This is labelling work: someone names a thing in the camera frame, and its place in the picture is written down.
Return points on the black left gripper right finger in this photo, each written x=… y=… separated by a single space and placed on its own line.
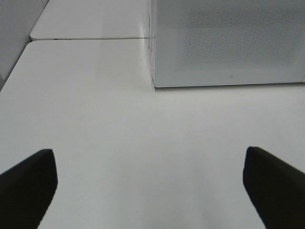
x=275 y=188

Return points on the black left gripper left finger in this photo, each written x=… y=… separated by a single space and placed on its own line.
x=27 y=190

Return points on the white microwave door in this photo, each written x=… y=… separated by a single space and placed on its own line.
x=228 y=43

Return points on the white microwave oven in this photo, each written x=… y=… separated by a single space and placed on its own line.
x=226 y=43

